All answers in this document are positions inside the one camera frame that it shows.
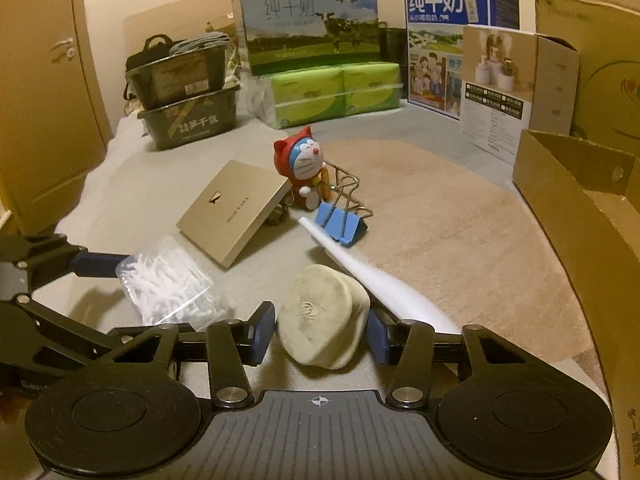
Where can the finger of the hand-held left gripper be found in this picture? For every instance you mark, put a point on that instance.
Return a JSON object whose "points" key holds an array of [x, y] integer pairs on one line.
{"points": [[95, 265], [60, 330]]}

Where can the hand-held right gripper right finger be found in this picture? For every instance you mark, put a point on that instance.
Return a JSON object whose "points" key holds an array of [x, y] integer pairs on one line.
{"points": [[376, 337]]}

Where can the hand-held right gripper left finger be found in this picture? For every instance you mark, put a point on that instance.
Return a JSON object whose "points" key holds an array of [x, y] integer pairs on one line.
{"points": [[262, 332]]}

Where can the white paper tube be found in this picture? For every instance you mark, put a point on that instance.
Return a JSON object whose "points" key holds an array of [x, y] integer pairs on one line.
{"points": [[380, 285]]}

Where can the beige rounded foam pads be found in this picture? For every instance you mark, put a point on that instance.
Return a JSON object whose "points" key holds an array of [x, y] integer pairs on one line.
{"points": [[315, 310]]}

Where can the clear box of floss picks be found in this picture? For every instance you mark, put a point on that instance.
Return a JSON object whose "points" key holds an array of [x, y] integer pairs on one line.
{"points": [[165, 285]]}

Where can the blue binder clip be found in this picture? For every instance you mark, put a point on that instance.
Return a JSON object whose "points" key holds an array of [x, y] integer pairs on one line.
{"points": [[340, 222]]}

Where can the gold box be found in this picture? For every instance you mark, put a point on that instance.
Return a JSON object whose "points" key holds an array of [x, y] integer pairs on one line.
{"points": [[230, 210]]}

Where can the wooden door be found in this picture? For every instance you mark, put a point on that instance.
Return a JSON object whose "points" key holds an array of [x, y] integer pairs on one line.
{"points": [[50, 135]]}

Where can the blue cat figurine red hood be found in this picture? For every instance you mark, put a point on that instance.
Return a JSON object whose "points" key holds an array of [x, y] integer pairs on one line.
{"points": [[305, 155]]}

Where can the black bag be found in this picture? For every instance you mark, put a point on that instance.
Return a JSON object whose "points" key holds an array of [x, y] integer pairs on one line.
{"points": [[150, 52]]}

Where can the white plastic bag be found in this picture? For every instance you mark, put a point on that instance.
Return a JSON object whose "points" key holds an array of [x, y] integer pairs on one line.
{"points": [[255, 100]]}

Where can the green tissue pack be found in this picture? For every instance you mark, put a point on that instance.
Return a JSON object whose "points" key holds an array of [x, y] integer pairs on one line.
{"points": [[305, 97], [372, 85]]}

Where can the grey folded cloth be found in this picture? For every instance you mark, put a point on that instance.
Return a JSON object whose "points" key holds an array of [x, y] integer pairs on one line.
{"points": [[197, 42]]}

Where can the white humidifier box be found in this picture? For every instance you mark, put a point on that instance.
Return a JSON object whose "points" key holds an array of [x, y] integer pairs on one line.
{"points": [[500, 110]]}

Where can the wooden headboard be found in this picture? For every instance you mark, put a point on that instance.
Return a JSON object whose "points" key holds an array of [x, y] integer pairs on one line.
{"points": [[175, 17]]}

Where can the black box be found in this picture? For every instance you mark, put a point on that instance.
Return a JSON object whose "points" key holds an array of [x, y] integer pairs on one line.
{"points": [[392, 45]]}

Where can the green and blue milk carton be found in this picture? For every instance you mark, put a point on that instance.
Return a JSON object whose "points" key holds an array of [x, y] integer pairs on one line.
{"points": [[300, 20]]}

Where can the dark blue milk carton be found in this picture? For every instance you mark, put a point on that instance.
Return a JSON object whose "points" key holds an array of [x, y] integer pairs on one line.
{"points": [[440, 10]]}

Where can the large cardboard box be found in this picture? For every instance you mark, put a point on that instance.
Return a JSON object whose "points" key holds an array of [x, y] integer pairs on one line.
{"points": [[600, 60]]}

